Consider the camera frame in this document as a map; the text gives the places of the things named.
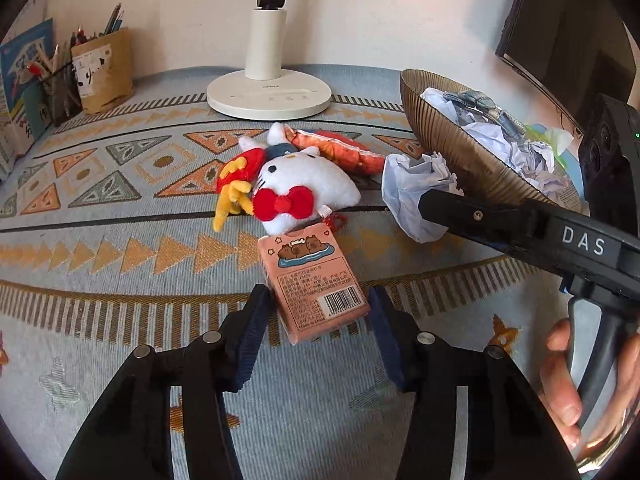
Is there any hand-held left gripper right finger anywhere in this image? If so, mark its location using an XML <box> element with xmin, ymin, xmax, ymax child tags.
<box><xmin>369</xmin><ymin>286</ymin><xmax>581</xmax><ymax>480</ymax></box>

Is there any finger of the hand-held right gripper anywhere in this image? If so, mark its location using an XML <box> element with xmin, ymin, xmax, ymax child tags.
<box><xmin>417</xmin><ymin>187</ymin><xmax>547</xmax><ymax>258</ymax></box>

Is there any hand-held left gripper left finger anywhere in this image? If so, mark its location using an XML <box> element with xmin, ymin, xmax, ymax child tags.
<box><xmin>55</xmin><ymin>284</ymin><xmax>273</xmax><ymax>480</ymax></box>

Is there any white paper ball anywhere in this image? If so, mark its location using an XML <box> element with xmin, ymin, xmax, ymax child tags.
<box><xmin>420</xmin><ymin>87</ymin><xmax>469</xmax><ymax>124</ymax></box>
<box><xmin>381</xmin><ymin>152</ymin><xmax>466</xmax><ymax>244</ymax></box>
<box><xmin>462</xmin><ymin>121</ymin><xmax>519</xmax><ymax>159</ymax></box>
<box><xmin>505</xmin><ymin>140</ymin><xmax>571</xmax><ymax>197</ymax></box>

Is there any pink card box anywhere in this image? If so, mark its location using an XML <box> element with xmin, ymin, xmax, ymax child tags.
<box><xmin>257</xmin><ymin>225</ymin><xmax>372</xmax><ymax>346</ymax></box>

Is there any brown ribbed glass bowl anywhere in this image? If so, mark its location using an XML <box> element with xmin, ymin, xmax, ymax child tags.
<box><xmin>399</xmin><ymin>69</ymin><xmax>586</xmax><ymax>216</ymax></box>

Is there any grey plaid fabric bow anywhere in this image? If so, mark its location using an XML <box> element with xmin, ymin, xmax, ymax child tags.
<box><xmin>442</xmin><ymin>89</ymin><xmax>527</xmax><ymax>137</ymax></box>

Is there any person's right hand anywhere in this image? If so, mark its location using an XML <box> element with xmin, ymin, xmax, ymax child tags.
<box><xmin>539</xmin><ymin>319</ymin><xmax>640</xmax><ymax>456</ymax></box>

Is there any light green crumpled wrapper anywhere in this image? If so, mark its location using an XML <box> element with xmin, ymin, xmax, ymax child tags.
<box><xmin>525</xmin><ymin>122</ymin><xmax>576</xmax><ymax>155</ymax></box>

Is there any red shrimp plush toy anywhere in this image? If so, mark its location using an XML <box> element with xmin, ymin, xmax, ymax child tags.
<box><xmin>284</xmin><ymin>127</ymin><xmax>386</xmax><ymax>177</ymax></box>

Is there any french fries plush toy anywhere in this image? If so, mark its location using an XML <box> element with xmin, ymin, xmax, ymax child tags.
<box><xmin>214</xmin><ymin>147</ymin><xmax>267</xmax><ymax>234</ymax></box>

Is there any white cat plush toy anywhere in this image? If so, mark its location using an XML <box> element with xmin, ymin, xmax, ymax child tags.
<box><xmin>239</xmin><ymin>122</ymin><xmax>362</xmax><ymax>237</ymax></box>

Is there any blue patterned woven mat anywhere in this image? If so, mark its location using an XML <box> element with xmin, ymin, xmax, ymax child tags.
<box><xmin>0</xmin><ymin>64</ymin><xmax>640</xmax><ymax>480</ymax></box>

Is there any black monitor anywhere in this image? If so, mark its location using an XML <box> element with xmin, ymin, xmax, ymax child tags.
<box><xmin>495</xmin><ymin>0</ymin><xmax>640</xmax><ymax>137</ymax></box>

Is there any white desk lamp base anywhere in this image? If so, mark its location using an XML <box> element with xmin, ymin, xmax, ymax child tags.
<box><xmin>206</xmin><ymin>0</ymin><xmax>333</xmax><ymax>121</ymax></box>

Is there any kraft paper pen holder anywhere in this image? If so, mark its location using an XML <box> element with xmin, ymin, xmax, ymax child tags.
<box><xmin>71</xmin><ymin>27</ymin><xmax>135</xmax><ymax>115</ymax></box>

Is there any black mesh pen holder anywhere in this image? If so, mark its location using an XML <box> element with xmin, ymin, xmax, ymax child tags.
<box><xmin>40</xmin><ymin>55</ymin><xmax>84</xmax><ymax>127</ymax></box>

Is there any bundle of pencils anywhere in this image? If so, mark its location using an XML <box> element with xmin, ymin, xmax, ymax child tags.
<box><xmin>27</xmin><ymin>42</ymin><xmax>74</xmax><ymax>80</ymax></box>

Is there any bundle of coloured pens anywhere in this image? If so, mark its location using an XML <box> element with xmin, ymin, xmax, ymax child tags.
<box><xmin>70</xmin><ymin>2</ymin><xmax>124</xmax><ymax>49</ymax></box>

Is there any blue cover workbook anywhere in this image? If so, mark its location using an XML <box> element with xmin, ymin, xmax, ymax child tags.
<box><xmin>0</xmin><ymin>19</ymin><xmax>56</xmax><ymax>171</ymax></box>

